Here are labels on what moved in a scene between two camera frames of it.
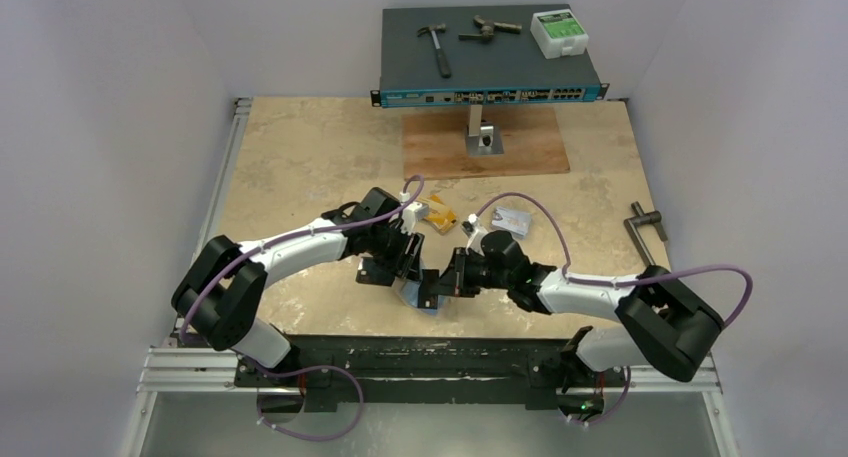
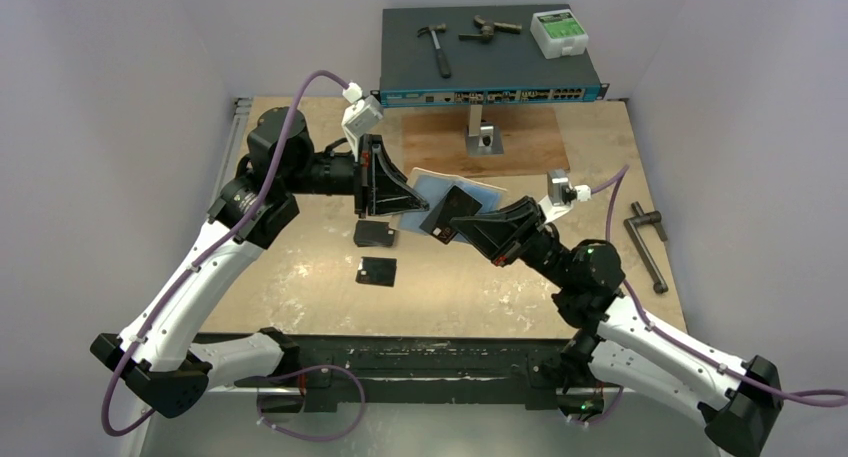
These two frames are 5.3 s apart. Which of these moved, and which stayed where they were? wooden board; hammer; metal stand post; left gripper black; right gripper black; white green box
Moved: left gripper black; right gripper black
Stayed: hammer; metal stand post; white green box; wooden board
